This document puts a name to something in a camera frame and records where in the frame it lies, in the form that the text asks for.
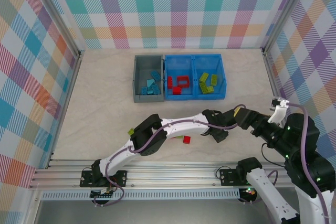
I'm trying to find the red lego window frame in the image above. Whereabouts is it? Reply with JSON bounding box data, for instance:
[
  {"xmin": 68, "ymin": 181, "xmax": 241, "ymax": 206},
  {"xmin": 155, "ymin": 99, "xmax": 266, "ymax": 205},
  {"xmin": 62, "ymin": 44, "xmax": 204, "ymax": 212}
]
[{"xmin": 176, "ymin": 76, "xmax": 192, "ymax": 89}]

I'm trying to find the blue plastic bin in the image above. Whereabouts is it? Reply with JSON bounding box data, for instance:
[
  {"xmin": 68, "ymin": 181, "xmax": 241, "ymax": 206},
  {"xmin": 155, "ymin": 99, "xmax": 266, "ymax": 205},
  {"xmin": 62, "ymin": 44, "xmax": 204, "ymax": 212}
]
[
  {"xmin": 192, "ymin": 52, "xmax": 227, "ymax": 101},
  {"xmin": 163, "ymin": 54, "xmax": 195, "ymax": 101}
]

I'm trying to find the grey plastic bin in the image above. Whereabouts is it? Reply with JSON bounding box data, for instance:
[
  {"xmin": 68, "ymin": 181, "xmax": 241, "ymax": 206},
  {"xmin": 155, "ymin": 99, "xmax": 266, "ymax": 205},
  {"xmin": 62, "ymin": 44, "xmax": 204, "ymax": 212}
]
[{"xmin": 133, "ymin": 55, "xmax": 165, "ymax": 103}]

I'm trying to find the green circuit board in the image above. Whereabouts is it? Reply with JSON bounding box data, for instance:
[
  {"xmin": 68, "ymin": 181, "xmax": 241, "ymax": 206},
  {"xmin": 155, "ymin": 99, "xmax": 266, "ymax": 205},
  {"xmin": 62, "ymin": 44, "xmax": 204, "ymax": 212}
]
[{"xmin": 90, "ymin": 187, "xmax": 117, "ymax": 199}]

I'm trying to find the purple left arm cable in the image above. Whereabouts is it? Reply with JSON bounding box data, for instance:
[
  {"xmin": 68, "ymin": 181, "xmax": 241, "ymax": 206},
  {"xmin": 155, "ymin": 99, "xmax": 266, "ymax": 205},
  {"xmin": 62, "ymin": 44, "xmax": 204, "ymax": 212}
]
[{"xmin": 92, "ymin": 119, "xmax": 237, "ymax": 207}]

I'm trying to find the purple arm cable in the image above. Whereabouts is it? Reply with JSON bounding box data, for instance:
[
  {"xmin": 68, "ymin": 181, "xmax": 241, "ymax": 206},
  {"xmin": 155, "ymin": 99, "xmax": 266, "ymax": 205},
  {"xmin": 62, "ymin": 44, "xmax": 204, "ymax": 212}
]
[
  {"xmin": 237, "ymin": 102, "xmax": 332, "ymax": 224},
  {"xmin": 92, "ymin": 119, "xmax": 237, "ymax": 207}
]

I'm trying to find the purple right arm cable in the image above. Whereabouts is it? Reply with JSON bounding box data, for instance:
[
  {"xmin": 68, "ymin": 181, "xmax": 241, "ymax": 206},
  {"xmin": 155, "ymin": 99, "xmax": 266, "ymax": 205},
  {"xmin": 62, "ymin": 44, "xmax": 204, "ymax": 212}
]
[{"xmin": 237, "ymin": 102, "xmax": 332, "ymax": 224}]

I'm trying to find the thin black camera cable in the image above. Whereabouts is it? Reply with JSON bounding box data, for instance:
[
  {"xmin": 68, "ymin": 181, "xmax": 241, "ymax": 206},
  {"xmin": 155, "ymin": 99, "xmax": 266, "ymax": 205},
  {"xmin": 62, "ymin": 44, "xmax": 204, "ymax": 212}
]
[{"xmin": 261, "ymin": 142, "xmax": 286, "ymax": 168}]

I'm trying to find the aluminium side rail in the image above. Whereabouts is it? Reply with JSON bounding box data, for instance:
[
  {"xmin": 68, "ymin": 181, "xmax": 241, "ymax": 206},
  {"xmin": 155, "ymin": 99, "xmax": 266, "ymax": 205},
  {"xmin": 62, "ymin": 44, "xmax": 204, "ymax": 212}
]
[
  {"xmin": 46, "ymin": 49, "xmax": 86, "ymax": 169},
  {"xmin": 262, "ymin": 47, "xmax": 297, "ymax": 120}
]

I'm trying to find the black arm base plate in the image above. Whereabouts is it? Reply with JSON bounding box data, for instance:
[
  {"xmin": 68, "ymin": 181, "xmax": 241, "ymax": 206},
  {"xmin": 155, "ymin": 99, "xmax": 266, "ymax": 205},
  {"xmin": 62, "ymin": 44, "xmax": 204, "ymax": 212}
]
[
  {"xmin": 80, "ymin": 169, "xmax": 128, "ymax": 188},
  {"xmin": 219, "ymin": 168, "xmax": 253, "ymax": 186}
]

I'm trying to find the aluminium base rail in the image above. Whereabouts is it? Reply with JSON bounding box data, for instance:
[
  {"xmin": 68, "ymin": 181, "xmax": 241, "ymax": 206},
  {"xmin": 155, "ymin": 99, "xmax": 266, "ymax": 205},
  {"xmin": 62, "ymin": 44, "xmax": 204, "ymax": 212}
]
[{"xmin": 28, "ymin": 157, "xmax": 320, "ymax": 190}]

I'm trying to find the slotted grey cable duct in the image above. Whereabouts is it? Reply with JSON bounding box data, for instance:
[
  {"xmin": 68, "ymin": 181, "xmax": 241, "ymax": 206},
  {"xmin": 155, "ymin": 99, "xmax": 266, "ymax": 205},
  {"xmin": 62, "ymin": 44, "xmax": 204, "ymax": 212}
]
[{"xmin": 40, "ymin": 190, "xmax": 242, "ymax": 201}]

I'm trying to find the aluminium frame post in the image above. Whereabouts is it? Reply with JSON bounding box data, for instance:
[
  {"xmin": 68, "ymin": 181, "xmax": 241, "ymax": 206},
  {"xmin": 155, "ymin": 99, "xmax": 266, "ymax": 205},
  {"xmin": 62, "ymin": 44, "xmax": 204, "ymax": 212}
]
[
  {"xmin": 261, "ymin": 0, "xmax": 314, "ymax": 54},
  {"xmin": 30, "ymin": 0, "xmax": 86, "ymax": 61}
]

